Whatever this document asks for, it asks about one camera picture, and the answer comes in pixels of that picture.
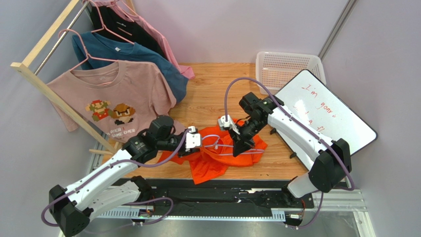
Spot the orange t-shirt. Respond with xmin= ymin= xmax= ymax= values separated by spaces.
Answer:
xmin=167 ymin=126 xmax=268 ymax=185

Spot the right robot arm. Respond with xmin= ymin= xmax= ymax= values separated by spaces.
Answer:
xmin=221 ymin=92 xmax=351 ymax=198

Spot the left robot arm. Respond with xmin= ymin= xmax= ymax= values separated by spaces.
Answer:
xmin=42 ymin=115 xmax=202 ymax=237

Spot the pink t-shirt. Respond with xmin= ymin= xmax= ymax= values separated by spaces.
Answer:
xmin=96 ymin=0 xmax=195 ymax=79

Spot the mauve pixel-print t-shirt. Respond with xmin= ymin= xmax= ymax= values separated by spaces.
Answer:
xmin=47 ymin=60 xmax=188 ymax=143

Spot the pink hanger on blue shirt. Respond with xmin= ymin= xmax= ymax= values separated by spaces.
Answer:
xmin=58 ymin=29 xmax=117 ymax=71

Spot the blue t-shirt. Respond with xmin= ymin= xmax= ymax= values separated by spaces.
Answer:
xmin=72 ymin=32 xmax=188 ymax=103

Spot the pink hanger on black shirt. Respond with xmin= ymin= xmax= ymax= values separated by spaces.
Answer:
xmin=81 ymin=0 xmax=135 ymax=45

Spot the black t-shirt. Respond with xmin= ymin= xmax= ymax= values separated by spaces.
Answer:
xmin=90 ymin=6 xmax=166 ymax=59

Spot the white plastic basket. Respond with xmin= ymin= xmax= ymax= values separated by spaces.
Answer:
xmin=255 ymin=51 xmax=326 ymax=94

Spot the whiteboard with red writing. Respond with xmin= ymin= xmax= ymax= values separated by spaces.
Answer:
xmin=266 ymin=70 xmax=377 ymax=170

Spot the metal rack rod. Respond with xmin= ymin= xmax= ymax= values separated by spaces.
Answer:
xmin=33 ymin=1 xmax=88 ymax=76

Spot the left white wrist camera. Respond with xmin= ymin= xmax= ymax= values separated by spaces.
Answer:
xmin=184 ymin=126 xmax=202 ymax=152

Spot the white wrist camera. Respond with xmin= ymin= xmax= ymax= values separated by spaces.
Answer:
xmin=184 ymin=126 xmax=202 ymax=152
xmin=217 ymin=115 xmax=240 ymax=134

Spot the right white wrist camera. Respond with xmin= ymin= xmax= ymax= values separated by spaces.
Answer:
xmin=217 ymin=115 xmax=240 ymax=134

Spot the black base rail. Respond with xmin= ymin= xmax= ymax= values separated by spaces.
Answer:
xmin=146 ymin=178 xmax=316 ymax=218

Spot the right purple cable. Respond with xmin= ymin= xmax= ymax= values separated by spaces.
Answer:
xmin=224 ymin=77 xmax=356 ymax=230

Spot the aluminium mounting frame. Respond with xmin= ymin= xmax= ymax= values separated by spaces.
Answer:
xmin=58 ymin=141 xmax=377 ymax=237

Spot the wooden clothes rack frame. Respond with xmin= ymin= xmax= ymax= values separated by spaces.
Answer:
xmin=10 ymin=0 xmax=118 ymax=155

